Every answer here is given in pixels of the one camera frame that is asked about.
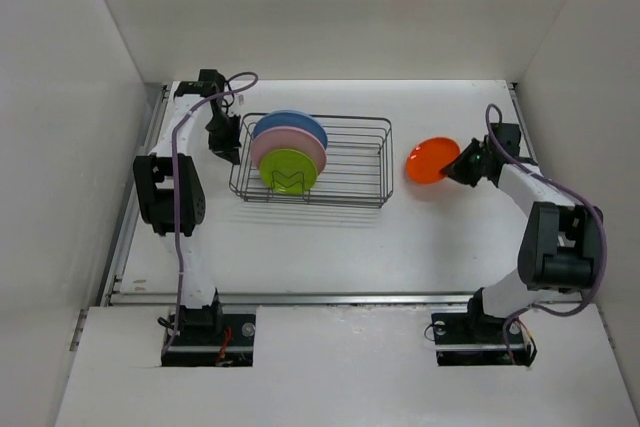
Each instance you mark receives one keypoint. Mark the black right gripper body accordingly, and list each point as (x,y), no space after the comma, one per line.
(473,160)

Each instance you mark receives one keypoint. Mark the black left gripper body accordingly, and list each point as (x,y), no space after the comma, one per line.
(224,125)

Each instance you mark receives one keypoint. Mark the orange plate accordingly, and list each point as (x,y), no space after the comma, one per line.
(426,162)

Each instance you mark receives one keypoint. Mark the pink plate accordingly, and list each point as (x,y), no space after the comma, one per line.
(288,138)

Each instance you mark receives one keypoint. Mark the green plate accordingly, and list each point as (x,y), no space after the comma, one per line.
(288,171)

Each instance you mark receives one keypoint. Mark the grey wire dish rack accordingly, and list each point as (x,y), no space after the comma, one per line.
(325,167)

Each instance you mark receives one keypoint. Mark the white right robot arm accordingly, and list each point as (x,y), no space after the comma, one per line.
(563,248)

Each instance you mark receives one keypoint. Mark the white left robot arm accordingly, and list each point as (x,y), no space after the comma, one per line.
(170,195)

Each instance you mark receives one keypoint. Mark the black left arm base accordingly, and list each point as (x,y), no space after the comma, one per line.
(209,337)

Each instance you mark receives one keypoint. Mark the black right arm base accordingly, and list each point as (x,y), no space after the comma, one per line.
(461,343)

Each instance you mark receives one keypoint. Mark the blue plate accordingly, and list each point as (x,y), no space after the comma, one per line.
(291,118)

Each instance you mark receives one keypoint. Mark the white foam board panel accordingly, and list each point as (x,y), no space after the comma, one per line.
(330,366)

